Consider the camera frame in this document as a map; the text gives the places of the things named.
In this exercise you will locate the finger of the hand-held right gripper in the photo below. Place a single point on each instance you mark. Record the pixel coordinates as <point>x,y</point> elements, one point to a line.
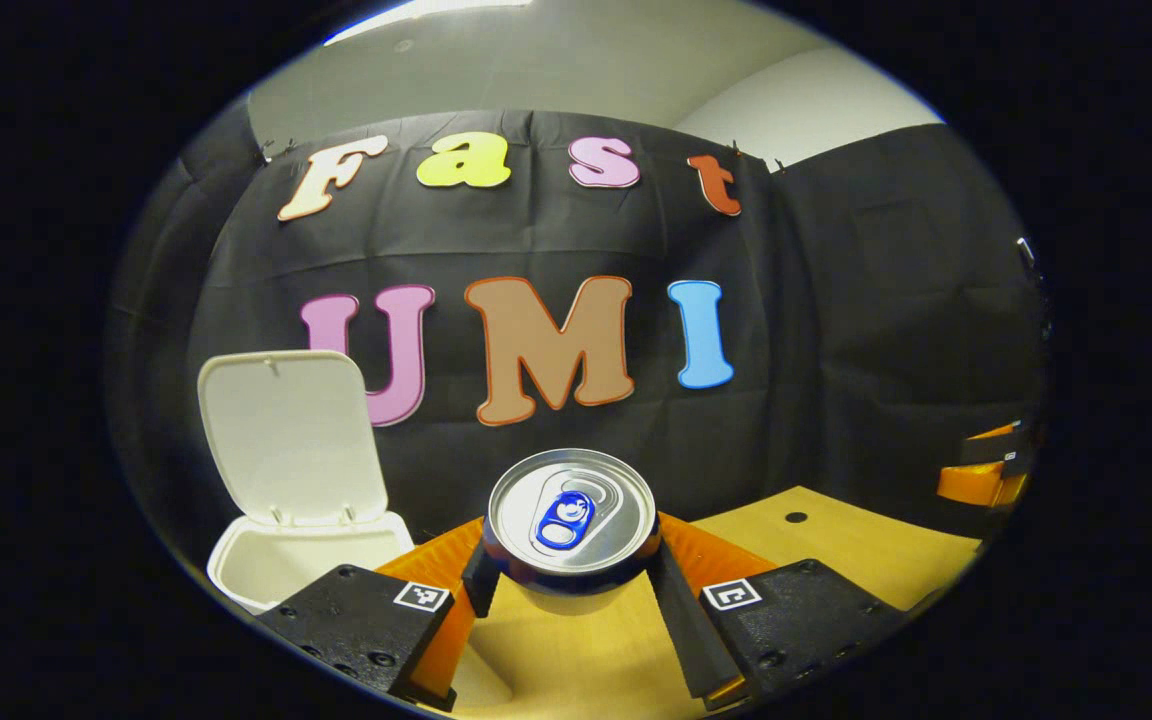
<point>976,485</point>
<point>996,448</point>

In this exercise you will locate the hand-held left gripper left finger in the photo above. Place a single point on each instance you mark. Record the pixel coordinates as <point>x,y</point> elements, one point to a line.
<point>366,625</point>

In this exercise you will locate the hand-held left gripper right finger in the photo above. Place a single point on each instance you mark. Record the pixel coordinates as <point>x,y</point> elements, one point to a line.
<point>786,620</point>

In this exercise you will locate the white desktop garbage bin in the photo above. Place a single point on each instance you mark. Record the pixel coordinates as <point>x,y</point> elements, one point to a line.
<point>286,440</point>

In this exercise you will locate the silver blue pop can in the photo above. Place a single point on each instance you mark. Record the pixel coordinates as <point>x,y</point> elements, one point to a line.
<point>571,510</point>

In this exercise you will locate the wooden desktop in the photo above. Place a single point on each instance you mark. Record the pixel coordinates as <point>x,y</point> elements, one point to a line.
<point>836,550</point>

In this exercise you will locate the black backdrop cloth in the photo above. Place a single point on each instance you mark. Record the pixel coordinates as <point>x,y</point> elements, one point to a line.
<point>886,350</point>

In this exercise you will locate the ceiling light panel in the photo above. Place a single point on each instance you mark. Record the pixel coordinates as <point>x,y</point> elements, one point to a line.
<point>416,12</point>

